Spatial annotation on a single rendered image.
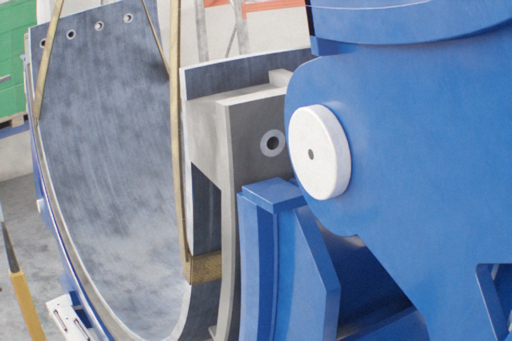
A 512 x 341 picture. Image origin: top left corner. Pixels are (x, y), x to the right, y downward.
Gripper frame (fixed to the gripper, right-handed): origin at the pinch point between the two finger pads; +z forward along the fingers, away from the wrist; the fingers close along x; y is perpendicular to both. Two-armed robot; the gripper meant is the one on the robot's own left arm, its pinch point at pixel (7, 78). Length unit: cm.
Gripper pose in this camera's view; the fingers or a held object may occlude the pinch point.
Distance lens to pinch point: 369.3
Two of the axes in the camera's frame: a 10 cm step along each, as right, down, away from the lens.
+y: -1.0, -9.5, -3.1
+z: 8.9, -2.3, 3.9
